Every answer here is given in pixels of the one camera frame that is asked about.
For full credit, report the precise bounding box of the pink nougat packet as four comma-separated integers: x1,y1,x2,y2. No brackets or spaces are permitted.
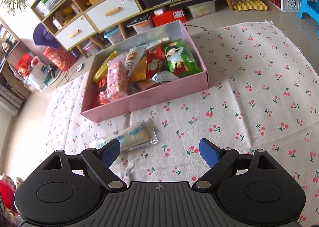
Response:
106,53,128,102

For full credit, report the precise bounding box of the small silver blue packet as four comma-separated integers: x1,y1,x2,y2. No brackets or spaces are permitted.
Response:
151,70,179,84

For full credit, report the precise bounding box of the purple hat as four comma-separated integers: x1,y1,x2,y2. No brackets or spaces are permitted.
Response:
33,23,61,49

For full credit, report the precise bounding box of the golden snack packet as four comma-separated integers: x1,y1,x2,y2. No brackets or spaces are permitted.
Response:
129,56,147,82

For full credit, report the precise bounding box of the yellow egg tray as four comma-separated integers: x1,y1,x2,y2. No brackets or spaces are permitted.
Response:
231,0,268,11

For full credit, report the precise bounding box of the cherry print cloth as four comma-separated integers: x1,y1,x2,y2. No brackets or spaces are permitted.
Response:
44,22,318,226

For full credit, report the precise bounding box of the red lantern bag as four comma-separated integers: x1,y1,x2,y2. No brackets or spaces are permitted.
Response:
43,46,77,72

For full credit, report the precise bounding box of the white cream cake packet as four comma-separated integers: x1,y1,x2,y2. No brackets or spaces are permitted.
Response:
96,118,158,151

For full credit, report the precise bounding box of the green cartoon snack packet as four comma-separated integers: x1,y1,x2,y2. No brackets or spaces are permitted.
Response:
162,39,202,78

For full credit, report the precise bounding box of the orange snack packet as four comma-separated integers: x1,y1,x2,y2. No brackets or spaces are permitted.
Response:
98,76,107,89

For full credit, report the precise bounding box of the red box under cabinet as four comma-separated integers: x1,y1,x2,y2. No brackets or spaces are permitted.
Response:
152,9,187,27

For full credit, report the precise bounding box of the silver biscuit packet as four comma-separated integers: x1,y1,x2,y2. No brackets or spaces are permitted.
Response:
125,45,147,80

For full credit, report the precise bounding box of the clear plastic storage bin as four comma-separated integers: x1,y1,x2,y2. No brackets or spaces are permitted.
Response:
186,0,216,19

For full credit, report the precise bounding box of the yellow snack packet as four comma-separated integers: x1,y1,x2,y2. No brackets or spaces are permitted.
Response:
93,51,117,83

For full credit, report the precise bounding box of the pink cardboard box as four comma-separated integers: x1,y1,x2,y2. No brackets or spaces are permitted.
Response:
81,21,209,122

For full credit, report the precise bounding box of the red white snack packet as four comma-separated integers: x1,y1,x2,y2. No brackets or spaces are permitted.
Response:
96,84,109,105

